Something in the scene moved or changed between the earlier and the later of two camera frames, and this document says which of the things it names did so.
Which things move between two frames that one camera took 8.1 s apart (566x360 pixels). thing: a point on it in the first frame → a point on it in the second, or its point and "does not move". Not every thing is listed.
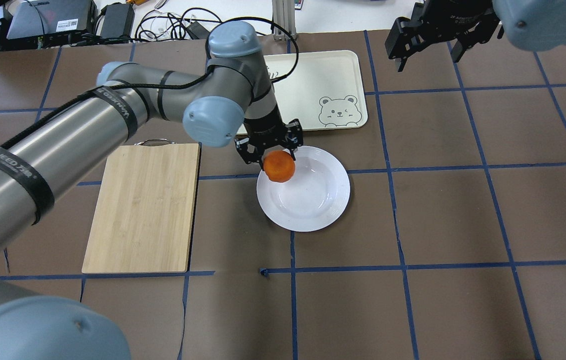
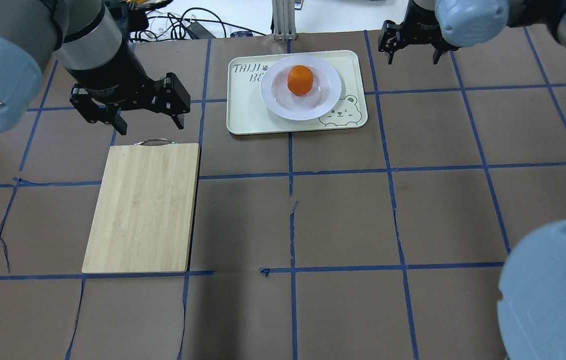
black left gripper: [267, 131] → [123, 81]
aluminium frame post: [283, 13] does not move
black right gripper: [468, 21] → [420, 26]
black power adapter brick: [117, 21] → [138, 20]
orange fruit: [279, 166] → [300, 80]
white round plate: [312, 198] → [323, 95]
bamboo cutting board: [144, 220] does not move
